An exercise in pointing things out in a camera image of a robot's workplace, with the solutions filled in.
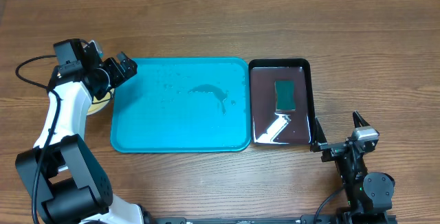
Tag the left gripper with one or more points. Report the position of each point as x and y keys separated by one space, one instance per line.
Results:
x=120 y=75

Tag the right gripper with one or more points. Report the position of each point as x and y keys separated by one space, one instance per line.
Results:
x=334 y=150

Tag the yellow plate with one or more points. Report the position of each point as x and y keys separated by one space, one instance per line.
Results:
x=98 y=105

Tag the green scrub sponge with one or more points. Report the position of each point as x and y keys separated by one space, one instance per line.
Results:
x=284 y=90

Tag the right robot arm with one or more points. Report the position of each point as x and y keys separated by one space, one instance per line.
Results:
x=369 y=194

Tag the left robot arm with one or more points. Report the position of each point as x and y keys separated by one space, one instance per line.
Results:
x=65 y=181

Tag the teal plastic tray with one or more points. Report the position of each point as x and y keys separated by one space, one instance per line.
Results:
x=183 y=105

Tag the black water basin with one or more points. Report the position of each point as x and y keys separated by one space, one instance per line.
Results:
x=270 y=126

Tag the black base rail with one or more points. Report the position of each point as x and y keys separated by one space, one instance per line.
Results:
x=304 y=219

